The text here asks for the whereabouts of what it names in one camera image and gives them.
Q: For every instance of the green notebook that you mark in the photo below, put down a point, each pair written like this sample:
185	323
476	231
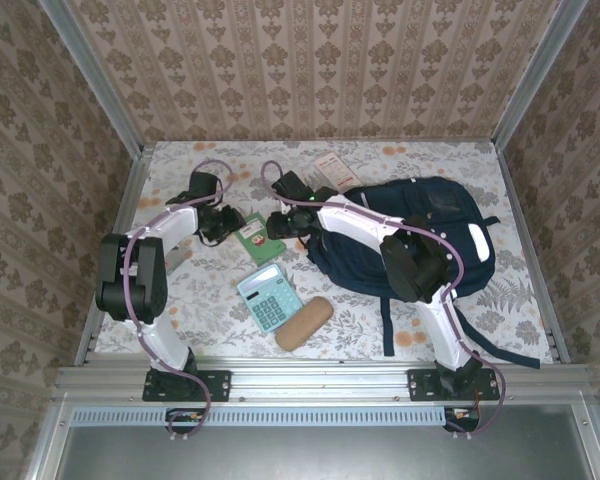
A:
261	245

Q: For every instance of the white and red packet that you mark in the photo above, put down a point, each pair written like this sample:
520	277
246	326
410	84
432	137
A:
335	171

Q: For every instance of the teal calculator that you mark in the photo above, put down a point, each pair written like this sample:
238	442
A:
270	300

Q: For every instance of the brown cork glasses case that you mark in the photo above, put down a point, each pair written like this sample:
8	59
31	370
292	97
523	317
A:
304	324

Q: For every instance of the navy blue backpack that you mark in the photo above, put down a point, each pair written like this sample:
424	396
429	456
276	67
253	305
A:
445	210

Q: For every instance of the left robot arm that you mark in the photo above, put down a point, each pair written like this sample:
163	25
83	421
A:
180	225

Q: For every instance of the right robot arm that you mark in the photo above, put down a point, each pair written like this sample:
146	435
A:
355	220

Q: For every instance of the grey metal panel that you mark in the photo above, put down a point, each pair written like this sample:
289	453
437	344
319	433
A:
330	455

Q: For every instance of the thin aluminium table rail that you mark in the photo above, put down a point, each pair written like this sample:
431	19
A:
260	142

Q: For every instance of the aluminium table side rail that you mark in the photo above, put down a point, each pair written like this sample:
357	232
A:
515	210
125	210

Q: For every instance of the aluminium frame post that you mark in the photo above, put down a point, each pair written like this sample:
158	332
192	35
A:
95	85
535	70

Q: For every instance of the wide aluminium frame rail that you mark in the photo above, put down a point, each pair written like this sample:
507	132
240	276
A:
320	382

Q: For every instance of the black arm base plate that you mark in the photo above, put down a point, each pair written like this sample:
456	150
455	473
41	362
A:
422	385
215	385

